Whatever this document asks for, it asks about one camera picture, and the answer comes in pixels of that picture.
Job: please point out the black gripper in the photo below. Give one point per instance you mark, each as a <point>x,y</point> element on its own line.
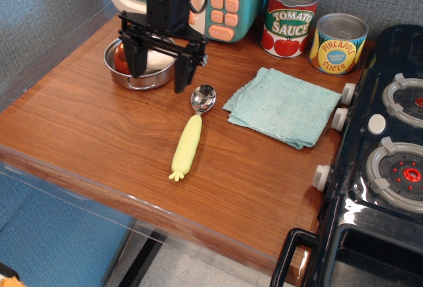
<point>165,28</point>

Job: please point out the silver metal pot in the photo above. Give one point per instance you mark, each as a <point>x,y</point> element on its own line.
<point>143,82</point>

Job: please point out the yellow handled metal spoon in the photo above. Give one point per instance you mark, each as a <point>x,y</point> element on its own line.
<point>202,99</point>

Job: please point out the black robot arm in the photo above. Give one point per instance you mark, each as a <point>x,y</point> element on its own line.
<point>164,28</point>

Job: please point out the plush brown mushroom toy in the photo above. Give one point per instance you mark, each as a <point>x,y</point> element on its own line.
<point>156,61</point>

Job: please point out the tomato sauce can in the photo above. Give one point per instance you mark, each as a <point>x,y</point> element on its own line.
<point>287,25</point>

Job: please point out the folded teal cloth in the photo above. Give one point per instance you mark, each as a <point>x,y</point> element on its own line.
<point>283,107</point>

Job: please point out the pineapple slices can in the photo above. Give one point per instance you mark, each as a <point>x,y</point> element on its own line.
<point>338,42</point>

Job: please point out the orange plush toy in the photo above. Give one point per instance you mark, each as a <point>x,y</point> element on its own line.
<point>9,277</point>

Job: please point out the black toy stove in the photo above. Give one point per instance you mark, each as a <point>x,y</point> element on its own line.
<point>370,219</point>

